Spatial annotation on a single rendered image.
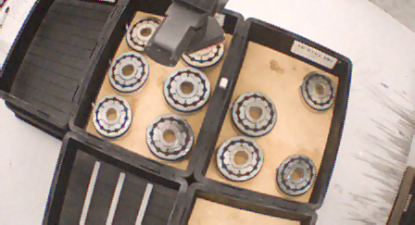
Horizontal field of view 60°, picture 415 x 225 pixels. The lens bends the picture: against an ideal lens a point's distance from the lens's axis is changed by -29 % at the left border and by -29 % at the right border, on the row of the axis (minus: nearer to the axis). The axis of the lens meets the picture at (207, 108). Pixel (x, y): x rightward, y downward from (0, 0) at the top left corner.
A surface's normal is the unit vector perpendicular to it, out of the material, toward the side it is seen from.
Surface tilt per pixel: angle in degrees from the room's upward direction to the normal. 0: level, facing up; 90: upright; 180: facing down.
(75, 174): 0
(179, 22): 11
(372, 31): 0
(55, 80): 0
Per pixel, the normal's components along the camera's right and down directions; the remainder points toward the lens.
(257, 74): 0.07, -0.33
